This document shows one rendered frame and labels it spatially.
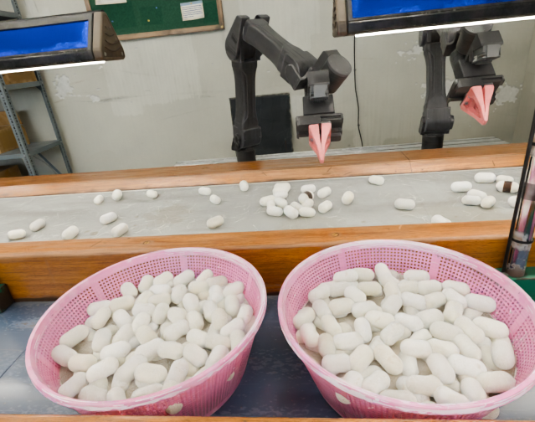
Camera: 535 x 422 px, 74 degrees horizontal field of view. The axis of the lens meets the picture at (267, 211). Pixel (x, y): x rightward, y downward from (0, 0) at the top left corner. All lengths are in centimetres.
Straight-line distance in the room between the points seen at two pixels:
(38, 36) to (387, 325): 65
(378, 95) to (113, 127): 201
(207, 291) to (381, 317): 23
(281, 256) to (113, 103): 260
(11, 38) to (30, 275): 38
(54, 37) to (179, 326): 48
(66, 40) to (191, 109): 221
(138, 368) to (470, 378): 32
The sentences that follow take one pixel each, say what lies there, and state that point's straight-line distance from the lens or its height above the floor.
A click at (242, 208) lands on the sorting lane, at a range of 74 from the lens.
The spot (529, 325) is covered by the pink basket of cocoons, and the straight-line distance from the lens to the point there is 46.
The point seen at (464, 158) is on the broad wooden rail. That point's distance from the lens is 96.
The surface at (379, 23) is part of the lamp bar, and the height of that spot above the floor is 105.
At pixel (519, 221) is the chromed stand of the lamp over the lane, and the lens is 57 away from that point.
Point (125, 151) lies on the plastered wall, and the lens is 309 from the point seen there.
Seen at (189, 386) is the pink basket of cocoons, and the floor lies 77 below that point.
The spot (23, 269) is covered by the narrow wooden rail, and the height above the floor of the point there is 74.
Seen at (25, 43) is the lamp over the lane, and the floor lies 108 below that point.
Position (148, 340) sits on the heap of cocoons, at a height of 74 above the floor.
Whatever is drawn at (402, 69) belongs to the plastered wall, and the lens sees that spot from 286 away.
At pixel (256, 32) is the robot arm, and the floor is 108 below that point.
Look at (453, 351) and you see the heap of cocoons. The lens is 42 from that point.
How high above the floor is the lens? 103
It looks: 24 degrees down
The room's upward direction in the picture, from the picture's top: 6 degrees counter-clockwise
